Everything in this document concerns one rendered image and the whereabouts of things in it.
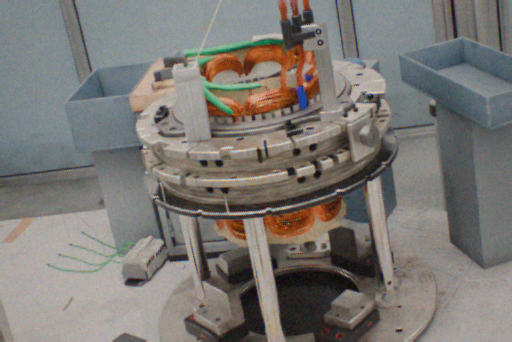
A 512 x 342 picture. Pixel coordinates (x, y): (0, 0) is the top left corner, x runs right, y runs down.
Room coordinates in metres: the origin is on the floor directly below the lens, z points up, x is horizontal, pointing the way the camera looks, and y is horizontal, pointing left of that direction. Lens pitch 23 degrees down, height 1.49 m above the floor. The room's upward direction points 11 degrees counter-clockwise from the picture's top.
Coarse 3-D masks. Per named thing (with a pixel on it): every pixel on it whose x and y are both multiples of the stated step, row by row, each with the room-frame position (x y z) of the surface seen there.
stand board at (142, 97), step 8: (200, 56) 1.53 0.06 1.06; (160, 64) 1.53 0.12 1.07; (152, 72) 1.49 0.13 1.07; (144, 80) 1.46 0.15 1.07; (152, 80) 1.45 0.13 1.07; (168, 80) 1.43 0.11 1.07; (136, 88) 1.42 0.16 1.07; (144, 88) 1.41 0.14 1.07; (160, 88) 1.40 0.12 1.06; (168, 88) 1.39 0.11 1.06; (136, 96) 1.38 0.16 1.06; (144, 96) 1.38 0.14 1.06; (152, 96) 1.38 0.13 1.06; (160, 96) 1.37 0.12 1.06; (136, 104) 1.38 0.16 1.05; (144, 104) 1.38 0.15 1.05
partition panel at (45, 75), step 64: (0, 0) 3.60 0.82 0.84; (128, 0) 3.52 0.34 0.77; (192, 0) 3.47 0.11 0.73; (256, 0) 3.43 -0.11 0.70; (320, 0) 3.39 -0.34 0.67; (384, 0) 3.36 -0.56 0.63; (0, 64) 3.61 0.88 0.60; (64, 64) 3.57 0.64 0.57; (384, 64) 3.36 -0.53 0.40; (0, 128) 3.63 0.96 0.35; (64, 128) 3.58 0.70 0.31
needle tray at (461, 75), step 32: (416, 64) 1.29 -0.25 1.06; (448, 64) 1.36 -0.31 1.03; (480, 64) 1.33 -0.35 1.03; (448, 96) 1.21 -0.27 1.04; (480, 96) 1.12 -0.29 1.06; (448, 128) 1.25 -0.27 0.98; (480, 128) 1.19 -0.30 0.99; (448, 160) 1.26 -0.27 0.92; (480, 160) 1.19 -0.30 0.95; (448, 192) 1.27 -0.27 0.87; (480, 192) 1.19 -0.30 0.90; (448, 224) 1.28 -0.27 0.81; (480, 224) 1.18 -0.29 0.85; (480, 256) 1.19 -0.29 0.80
